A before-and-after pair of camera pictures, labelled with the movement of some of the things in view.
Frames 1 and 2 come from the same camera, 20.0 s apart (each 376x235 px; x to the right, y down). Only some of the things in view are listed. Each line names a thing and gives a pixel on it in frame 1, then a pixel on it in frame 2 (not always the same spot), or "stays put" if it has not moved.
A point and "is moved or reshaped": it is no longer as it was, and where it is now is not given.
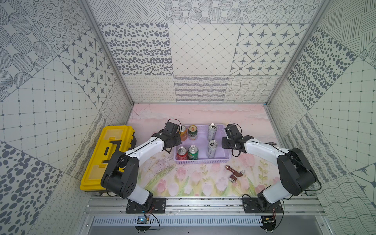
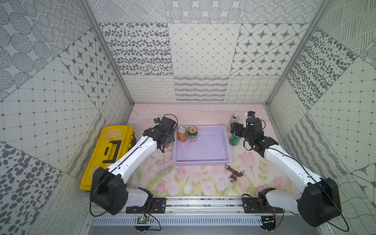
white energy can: (212, 130) to (234, 118)
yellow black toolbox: (113, 138) stays put
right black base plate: (250, 205) stays put
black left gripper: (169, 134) to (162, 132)
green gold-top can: (193, 132) stays put
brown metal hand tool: (233, 178) stays put
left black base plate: (159, 206) stays put
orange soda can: (183, 133) stays put
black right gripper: (223, 140) to (240, 127)
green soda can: (193, 152) is moved or reshaped
